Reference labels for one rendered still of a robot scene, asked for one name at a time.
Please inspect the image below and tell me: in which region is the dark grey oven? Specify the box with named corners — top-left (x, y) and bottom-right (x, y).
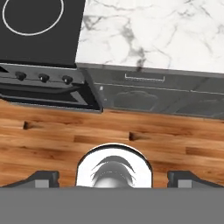
top-left (0, 62), bottom-right (105, 115)

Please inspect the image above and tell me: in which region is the black hob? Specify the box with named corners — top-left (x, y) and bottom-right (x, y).
top-left (0, 0), bottom-right (88, 69)

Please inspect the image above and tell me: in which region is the white and black round object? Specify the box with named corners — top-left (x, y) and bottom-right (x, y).
top-left (75, 142), bottom-right (154, 189)

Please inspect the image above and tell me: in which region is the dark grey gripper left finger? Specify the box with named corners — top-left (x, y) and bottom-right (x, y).
top-left (1, 170), bottom-right (60, 189)

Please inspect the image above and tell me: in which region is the silver drawer handle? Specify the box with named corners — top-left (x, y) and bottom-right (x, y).
top-left (124, 73), bottom-right (166, 83)

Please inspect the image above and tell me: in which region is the black oven knob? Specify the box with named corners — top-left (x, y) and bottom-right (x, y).
top-left (38, 73), bottom-right (51, 84)
top-left (61, 74), bottom-right (74, 86)
top-left (15, 71), bottom-right (28, 82)

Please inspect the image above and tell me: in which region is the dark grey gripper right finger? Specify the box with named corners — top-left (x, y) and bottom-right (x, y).
top-left (166, 170), bottom-right (224, 189)

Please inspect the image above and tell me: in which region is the grey drawer front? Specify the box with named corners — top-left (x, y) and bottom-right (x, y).
top-left (86, 67), bottom-right (224, 95)

